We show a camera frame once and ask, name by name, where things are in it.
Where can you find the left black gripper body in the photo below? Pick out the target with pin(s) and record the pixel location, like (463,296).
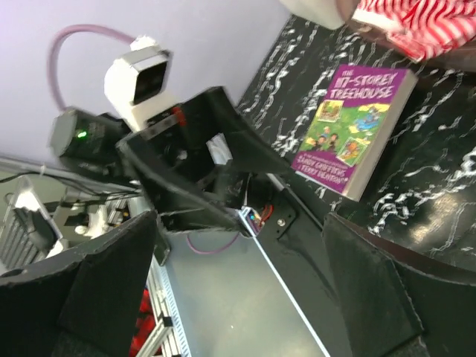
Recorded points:
(192,147)

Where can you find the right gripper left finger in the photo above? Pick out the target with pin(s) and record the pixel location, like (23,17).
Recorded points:
(83,301)

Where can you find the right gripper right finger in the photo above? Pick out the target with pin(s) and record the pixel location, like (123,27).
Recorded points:
(396,302)

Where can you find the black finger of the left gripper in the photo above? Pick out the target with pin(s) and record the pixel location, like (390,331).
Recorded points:
(181,206)
(250,152)

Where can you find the red white striped top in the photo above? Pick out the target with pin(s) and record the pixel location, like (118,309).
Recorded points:
(421,29)

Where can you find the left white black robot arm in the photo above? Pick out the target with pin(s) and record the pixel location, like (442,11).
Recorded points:
(86,144)

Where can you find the purple treehouse book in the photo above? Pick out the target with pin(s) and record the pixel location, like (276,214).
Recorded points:
(351,127)

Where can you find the white rectangular bin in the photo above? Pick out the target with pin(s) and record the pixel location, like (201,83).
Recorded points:
(321,12)

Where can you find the brown transparent oval basket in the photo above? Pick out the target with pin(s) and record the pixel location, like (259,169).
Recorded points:
(460,59)

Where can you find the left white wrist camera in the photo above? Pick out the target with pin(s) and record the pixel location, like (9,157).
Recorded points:
(135,83)

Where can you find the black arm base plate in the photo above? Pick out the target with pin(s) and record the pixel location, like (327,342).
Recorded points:
(292,239)

